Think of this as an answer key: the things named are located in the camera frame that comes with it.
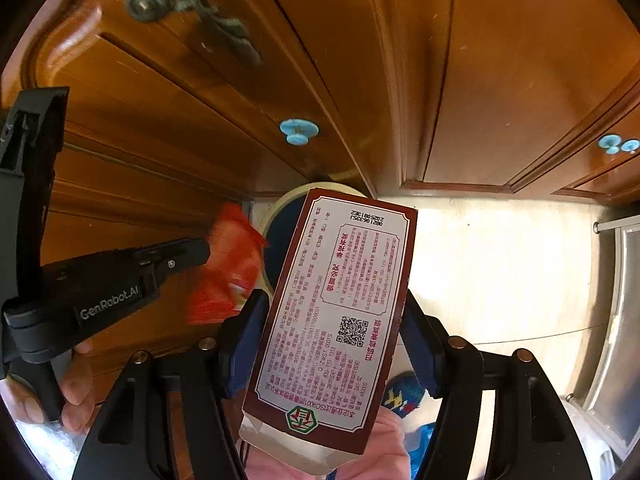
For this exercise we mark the person's right shoe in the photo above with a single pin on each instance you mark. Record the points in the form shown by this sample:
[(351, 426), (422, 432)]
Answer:
[(405, 392)]

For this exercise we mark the blue plastic object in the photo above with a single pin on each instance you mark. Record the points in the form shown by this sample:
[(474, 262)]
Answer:
[(420, 440)]

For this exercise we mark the maroon bordered white carton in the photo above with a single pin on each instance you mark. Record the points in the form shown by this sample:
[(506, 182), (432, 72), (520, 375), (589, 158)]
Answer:
[(330, 310)]

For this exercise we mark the silver appliance door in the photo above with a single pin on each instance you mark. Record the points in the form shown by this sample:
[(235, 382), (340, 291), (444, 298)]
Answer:
[(615, 335)]

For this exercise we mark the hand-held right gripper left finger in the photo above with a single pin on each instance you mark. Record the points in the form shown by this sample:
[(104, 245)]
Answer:
[(240, 365)]

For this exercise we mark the person's left hand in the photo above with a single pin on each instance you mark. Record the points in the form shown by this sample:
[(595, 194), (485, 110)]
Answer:
[(75, 390)]

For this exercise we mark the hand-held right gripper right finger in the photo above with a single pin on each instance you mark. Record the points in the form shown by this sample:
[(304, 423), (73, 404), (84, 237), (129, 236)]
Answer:
[(417, 355)]

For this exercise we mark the light blue cabinet knob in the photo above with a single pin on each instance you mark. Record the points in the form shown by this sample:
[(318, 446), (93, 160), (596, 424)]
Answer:
[(630, 147), (609, 144), (298, 130)]

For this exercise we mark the black bin with yellow rim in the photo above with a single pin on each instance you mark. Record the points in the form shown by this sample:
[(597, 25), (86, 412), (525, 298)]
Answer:
[(276, 250)]

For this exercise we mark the red snack packet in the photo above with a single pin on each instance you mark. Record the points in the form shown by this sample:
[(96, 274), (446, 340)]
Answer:
[(225, 265)]

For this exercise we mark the wooden corner cabinet door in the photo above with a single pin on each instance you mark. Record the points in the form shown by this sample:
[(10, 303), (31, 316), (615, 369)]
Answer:
[(125, 210)]

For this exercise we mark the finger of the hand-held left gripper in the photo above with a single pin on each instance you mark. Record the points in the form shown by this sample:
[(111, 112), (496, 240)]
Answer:
[(172, 257), (35, 160)]

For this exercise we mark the person's right leg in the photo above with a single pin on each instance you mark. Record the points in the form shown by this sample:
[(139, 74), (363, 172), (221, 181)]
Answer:
[(387, 440)]

